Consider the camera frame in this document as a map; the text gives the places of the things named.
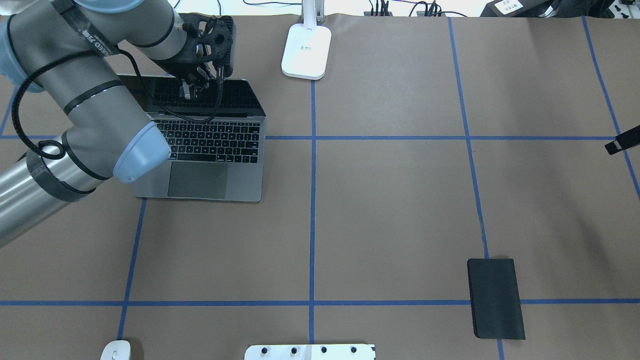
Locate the silver grey laptop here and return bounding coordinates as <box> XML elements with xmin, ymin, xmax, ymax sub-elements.
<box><xmin>119</xmin><ymin>74</ymin><xmax>266</xmax><ymax>203</ymax></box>

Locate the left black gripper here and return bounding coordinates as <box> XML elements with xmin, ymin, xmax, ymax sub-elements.
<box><xmin>170</xmin><ymin>14</ymin><xmax>225</xmax><ymax>99</ymax></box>

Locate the black mouse pad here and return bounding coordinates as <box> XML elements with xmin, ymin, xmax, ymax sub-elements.
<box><xmin>466</xmin><ymin>258</ymin><xmax>526</xmax><ymax>341</ymax></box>

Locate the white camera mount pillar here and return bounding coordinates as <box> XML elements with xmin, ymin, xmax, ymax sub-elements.
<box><xmin>244</xmin><ymin>343</ymin><xmax>377</xmax><ymax>360</ymax></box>

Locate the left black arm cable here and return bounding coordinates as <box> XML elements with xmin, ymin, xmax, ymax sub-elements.
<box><xmin>11</xmin><ymin>20</ymin><xmax>225</xmax><ymax>161</ymax></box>

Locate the white computer mouse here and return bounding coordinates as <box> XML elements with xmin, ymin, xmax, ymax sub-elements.
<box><xmin>99</xmin><ymin>340</ymin><xmax>131</xmax><ymax>360</ymax></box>

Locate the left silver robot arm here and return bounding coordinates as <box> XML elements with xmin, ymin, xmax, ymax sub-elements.
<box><xmin>1</xmin><ymin>0</ymin><xmax>236</xmax><ymax>247</ymax></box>

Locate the white desk lamp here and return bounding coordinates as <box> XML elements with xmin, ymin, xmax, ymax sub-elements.
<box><xmin>280</xmin><ymin>0</ymin><xmax>333</xmax><ymax>81</ymax></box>

